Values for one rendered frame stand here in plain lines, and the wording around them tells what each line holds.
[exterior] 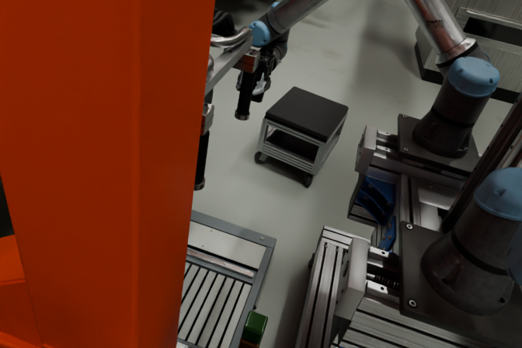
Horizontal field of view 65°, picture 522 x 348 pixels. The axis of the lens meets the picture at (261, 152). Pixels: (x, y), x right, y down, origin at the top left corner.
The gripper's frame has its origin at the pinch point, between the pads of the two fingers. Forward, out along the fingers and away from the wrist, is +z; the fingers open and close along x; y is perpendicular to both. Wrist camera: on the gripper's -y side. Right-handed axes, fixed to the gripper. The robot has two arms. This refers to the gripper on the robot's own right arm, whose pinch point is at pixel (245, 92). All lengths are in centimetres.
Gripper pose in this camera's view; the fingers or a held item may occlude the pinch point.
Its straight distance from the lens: 117.8
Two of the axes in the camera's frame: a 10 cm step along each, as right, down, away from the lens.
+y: 1.8, -8.0, -5.7
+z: -2.7, 5.2, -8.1
